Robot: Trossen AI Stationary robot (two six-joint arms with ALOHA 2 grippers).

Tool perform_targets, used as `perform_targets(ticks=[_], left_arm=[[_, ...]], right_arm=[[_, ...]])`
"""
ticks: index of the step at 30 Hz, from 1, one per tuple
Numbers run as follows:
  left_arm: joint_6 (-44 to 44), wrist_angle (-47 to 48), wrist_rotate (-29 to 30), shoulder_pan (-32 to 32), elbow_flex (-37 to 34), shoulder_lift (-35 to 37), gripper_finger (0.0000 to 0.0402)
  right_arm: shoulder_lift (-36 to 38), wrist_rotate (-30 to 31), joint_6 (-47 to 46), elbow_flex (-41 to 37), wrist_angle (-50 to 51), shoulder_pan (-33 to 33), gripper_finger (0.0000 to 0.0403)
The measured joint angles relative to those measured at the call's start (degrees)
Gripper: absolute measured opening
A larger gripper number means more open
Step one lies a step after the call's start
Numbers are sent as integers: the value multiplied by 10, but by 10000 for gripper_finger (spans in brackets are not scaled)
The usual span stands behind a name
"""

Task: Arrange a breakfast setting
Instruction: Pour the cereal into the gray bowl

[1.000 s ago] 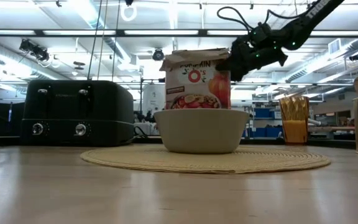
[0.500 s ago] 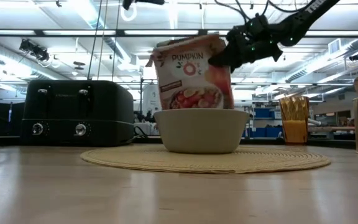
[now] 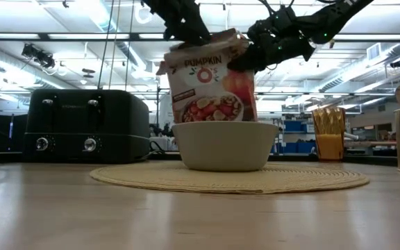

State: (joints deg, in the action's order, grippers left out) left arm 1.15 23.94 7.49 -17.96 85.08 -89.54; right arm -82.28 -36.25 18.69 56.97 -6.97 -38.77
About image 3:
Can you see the blue storage bin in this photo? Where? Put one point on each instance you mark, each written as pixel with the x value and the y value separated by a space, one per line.
pixel 293 125
pixel 297 147

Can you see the black aluminium table frame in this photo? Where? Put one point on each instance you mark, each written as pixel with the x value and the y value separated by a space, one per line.
pixel 366 160

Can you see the round woven straw placemat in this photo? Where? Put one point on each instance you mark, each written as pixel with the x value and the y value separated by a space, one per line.
pixel 151 178

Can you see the black ceiling-mounted device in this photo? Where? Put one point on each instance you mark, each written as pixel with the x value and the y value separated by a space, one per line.
pixel 38 55
pixel 398 63

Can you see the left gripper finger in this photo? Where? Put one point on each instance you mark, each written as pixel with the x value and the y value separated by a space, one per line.
pixel 174 34
pixel 198 34

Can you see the pumpkin cereal box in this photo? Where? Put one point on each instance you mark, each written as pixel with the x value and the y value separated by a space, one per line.
pixel 203 104

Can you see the beige ceramic bowl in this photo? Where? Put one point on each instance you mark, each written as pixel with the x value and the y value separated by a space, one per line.
pixel 224 146

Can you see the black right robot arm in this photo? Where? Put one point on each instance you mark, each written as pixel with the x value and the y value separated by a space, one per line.
pixel 342 17

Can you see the black four-slot toaster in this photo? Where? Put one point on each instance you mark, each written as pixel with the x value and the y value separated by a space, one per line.
pixel 116 114

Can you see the amber glass with juice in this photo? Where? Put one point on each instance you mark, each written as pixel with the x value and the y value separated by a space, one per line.
pixel 329 146

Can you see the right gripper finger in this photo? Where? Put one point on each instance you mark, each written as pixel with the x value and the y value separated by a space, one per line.
pixel 248 60

